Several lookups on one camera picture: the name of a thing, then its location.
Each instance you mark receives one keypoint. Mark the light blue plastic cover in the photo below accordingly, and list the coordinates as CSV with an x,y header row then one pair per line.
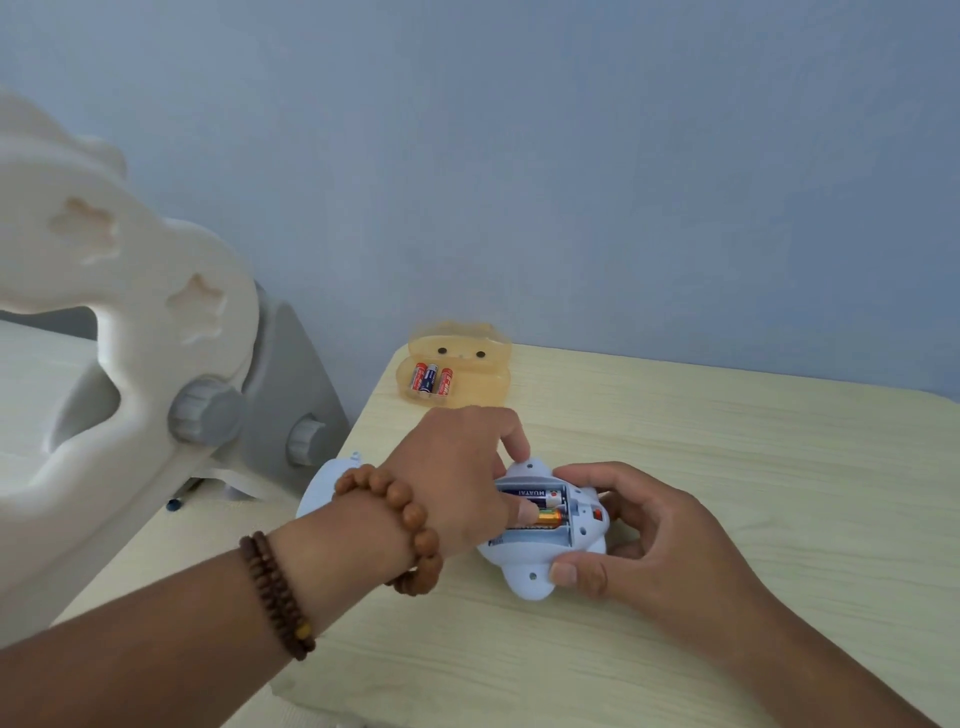
x,y
319,487

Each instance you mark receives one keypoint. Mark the gold battery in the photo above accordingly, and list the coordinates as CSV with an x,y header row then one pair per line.
x,y
552,516

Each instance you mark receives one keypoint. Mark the yellow translucent plastic box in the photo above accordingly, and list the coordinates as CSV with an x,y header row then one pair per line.
x,y
480,375

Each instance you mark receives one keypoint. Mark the large grey knob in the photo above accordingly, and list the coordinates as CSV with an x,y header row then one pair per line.
x,y
204,415

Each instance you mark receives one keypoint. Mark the small blue pen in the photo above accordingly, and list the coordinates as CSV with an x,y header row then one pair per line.
x,y
174,505

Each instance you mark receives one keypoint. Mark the person's left forearm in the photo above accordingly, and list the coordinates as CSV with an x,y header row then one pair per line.
x,y
172,630

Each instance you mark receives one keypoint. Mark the black battery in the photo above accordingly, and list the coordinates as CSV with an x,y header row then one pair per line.
x,y
541,495

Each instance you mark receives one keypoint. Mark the person's right forearm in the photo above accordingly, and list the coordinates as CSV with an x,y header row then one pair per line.
x,y
817,675

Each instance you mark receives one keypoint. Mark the dark blue battery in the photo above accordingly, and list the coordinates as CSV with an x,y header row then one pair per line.
x,y
430,379

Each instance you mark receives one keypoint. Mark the person's left hand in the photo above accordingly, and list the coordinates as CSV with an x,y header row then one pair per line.
x,y
442,480

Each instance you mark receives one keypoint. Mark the small grey knob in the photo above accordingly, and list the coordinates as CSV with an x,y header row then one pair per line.
x,y
306,441

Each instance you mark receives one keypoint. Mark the person's right thumb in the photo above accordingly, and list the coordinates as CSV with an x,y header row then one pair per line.
x,y
579,575

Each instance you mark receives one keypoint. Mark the person's right hand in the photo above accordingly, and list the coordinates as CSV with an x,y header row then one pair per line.
x,y
675,555

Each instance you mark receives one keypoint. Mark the cream plastic chair frame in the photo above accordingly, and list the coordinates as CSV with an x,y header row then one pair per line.
x,y
82,262

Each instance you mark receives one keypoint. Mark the red and white battery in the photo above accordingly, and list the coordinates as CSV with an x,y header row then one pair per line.
x,y
417,378

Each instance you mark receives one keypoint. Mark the light blue plastic toy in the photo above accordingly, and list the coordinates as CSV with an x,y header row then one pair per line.
x,y
529,581

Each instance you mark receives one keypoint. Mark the person's left thumb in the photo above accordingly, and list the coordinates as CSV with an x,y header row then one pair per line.
x,y
523,513

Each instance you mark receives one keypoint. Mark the grey plastic bracket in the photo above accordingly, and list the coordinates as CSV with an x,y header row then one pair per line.
x,y
289,360

